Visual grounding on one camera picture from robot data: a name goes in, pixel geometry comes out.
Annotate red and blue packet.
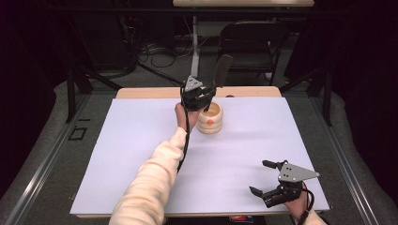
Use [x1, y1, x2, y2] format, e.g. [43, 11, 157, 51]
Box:
[229, 215, 255, 224]

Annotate white background desk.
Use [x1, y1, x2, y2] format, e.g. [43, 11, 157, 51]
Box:
[172, 0, 315, 80]

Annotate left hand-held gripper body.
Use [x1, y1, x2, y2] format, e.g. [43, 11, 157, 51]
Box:
[180, 75, 217, 113]

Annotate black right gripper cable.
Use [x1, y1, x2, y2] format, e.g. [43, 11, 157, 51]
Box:
[295, 182, 315, 225]

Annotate black folding chair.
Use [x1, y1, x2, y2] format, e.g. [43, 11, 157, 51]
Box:
[214, 21, 291, 87]

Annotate floor cables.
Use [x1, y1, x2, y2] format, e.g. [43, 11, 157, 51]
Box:
[136, 34, 196, 69]

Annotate aluminium floor rail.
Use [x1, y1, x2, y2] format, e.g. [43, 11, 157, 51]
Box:
[309, 97, 380, 225]
[4, 93, 92, 225]

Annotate black metal frame stand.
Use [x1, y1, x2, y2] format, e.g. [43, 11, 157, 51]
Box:
[65, 65, 124, 124]
[279, 64, 333, 128]

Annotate black kitchen knife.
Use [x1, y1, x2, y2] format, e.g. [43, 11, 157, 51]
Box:
[205, 53, 235, 113]

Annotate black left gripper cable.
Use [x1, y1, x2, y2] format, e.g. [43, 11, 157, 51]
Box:
[176, 87, 192, 174]

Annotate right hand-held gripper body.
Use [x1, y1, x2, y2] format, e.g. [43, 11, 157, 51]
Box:
[262, 159, 321, 209]

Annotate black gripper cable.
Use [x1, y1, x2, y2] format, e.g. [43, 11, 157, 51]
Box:
[295, 182, 315, 225]
[176, 87, 192, 174]

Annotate white table mat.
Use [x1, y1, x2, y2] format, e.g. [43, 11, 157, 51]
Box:
[69, 97, 331, 216]

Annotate person's left hand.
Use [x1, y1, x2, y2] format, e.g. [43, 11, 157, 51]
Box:
[174, 102, 202, 133]

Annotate person's right hand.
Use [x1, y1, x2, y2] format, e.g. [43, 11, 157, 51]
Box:
[283, 184, 311, 224]

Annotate wooden table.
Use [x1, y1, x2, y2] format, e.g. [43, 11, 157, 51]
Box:
[75, 86, 314, 219]

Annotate cream ribbed cup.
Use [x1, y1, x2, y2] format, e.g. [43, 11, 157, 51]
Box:
[196, 101, 224, 135]

